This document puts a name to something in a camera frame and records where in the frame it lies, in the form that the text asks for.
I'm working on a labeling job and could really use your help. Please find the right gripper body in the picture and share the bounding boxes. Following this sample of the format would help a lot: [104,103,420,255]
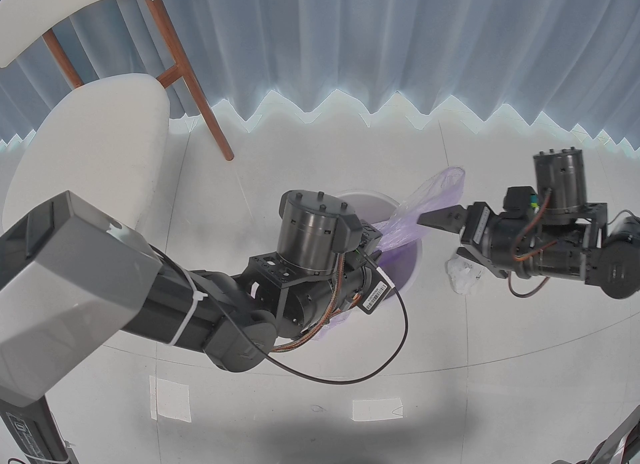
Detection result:
[457,201,544,278]

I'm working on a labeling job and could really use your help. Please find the white wooden chair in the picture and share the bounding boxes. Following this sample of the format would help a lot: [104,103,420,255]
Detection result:
[0,0,235,235]

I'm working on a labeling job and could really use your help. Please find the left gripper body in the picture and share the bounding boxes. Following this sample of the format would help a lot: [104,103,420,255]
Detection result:
[290,221,396,331]

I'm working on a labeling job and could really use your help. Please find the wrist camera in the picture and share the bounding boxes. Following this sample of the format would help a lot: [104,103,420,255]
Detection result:
[502,185,540,218]
[337,212,365,256]

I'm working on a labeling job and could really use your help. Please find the white trash bin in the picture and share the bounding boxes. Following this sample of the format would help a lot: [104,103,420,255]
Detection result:
[334,189,424,294]

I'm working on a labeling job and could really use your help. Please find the blue-green curtain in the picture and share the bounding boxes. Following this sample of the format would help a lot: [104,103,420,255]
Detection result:
[0,0,640,150]

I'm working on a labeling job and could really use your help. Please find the black cable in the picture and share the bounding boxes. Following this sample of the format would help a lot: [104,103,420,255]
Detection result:
[262,252,409,386]
[507,272,552,299]

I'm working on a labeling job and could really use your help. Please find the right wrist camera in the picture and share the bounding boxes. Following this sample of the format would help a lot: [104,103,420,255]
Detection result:
[502,185,540,218]

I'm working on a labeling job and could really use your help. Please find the purple plastic bag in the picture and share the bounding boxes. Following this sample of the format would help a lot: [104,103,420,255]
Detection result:
[320,166,468,339]

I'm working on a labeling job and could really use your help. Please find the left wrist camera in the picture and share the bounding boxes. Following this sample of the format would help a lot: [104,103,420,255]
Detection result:
[337,212,365,256]

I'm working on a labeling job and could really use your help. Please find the crumpled clear wrapper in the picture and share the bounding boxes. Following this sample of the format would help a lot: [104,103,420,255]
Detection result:
[446,256,485,296]

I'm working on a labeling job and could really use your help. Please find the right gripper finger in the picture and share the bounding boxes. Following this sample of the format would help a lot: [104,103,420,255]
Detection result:
[417,204,470,233]
[456,246,493,271]

